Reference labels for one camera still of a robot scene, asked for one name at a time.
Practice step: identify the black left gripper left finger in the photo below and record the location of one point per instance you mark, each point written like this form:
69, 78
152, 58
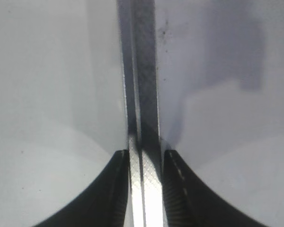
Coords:
103, 203

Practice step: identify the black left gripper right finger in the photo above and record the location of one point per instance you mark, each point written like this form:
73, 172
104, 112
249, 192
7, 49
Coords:
189, 202

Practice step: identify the white board with grey frame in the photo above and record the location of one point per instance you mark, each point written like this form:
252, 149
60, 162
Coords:
62, 115

